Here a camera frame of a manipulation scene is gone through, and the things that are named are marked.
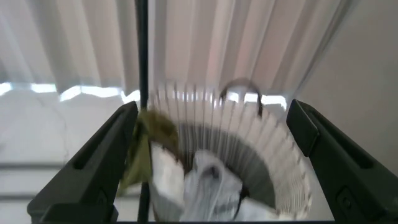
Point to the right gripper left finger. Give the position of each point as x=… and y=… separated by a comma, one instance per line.
x=90, y=174

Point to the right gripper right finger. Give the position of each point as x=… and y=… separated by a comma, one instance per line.
x=351, y=180

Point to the green long-sleeved shirt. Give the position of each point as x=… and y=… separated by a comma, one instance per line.
x=155, y=124

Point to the white laundry basket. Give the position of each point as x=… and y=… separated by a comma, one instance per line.
x=280, y=149

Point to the heap of clothes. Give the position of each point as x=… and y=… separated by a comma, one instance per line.
x=211, y=186

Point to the white curtain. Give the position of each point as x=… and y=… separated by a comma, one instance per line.
x=77, y=40

